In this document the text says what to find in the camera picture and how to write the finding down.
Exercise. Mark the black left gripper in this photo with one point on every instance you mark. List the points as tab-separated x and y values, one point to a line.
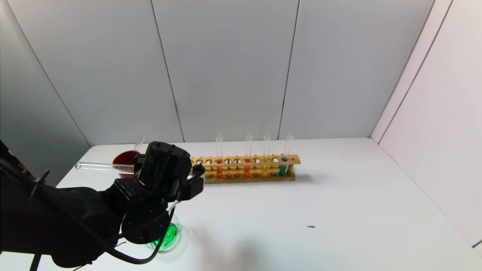
138	164

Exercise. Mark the glass test tube light-blue liquid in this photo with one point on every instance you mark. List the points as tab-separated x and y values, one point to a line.
139	143

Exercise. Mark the glass test tube yellow liquid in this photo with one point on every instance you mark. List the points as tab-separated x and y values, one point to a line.
264	171
101	166

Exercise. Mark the orange and black left arm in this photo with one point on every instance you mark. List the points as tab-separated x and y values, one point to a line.
56	222

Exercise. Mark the glass test tube orange liquid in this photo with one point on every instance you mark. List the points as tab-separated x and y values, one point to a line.
246	172
219	172

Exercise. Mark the wooden test tube rack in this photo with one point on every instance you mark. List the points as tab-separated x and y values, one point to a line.
256	164

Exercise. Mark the glass test tube teal liquid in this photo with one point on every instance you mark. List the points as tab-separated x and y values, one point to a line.
282	170

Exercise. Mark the dark red plastic cup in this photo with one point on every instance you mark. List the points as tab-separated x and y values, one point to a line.
126	160

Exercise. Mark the clear glass dish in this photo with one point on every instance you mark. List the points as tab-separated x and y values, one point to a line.
171	237

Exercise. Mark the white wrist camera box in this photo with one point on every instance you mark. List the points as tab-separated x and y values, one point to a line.
192	184

